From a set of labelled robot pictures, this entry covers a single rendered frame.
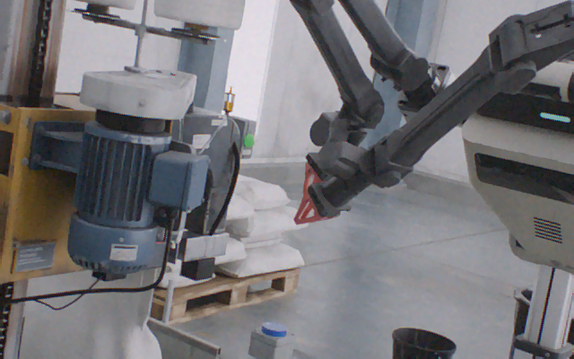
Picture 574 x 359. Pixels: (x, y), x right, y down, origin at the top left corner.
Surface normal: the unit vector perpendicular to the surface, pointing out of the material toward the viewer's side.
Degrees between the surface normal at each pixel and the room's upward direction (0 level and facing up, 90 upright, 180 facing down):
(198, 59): 90
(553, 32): 63
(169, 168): 90
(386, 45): 107
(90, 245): 91
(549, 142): 40
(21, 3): 90
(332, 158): 71
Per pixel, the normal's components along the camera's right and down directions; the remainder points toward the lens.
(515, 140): -0.24, -0.73
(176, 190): -0.20, 0.11
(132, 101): 0.15, 0.18
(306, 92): 0.80, 0.22
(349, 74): 0.58, 0.53
